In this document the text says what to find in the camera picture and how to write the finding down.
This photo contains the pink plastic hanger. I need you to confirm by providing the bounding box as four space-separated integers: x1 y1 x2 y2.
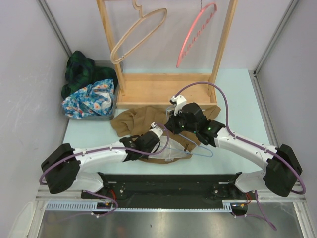
176 1 217 68

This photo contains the light blue cable duct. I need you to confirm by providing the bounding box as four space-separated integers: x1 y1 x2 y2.
46 200 235 213

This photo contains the wooden clothes rack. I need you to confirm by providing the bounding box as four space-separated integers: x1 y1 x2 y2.
97 0 237 109

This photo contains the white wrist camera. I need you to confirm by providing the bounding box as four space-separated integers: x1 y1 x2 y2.
170 95 187 116
149 122 163 138

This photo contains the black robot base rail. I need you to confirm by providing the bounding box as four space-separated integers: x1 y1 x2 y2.
81 174 255 210

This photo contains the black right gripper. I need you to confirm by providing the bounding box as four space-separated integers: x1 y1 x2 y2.
165 108 198 135

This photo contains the light blue wire hanger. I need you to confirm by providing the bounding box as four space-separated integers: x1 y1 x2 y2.
149 132 213 163

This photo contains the blue floral garment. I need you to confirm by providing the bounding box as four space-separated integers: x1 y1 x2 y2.
61 79 115 119

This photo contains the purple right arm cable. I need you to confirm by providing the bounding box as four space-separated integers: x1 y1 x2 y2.
174 81 307 231

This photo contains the tan brown skirt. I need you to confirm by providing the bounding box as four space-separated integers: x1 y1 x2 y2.
110 105 222 165

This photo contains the green plaid garment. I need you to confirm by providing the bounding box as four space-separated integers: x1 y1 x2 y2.
61 51 118 99

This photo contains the grey plastic bin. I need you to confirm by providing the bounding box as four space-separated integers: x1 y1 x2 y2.
61 59 119 120

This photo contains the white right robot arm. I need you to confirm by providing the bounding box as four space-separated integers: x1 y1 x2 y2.
165 103 302 199

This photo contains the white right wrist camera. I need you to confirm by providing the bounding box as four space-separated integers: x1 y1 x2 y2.
170 95 187 116

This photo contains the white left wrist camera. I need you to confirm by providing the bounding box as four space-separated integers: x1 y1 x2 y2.
149 122 163 138

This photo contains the beige wooden hanger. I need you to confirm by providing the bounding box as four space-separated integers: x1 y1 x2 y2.
109 0 168 64

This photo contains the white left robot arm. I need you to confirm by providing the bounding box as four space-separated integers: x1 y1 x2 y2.
40 129 162 198

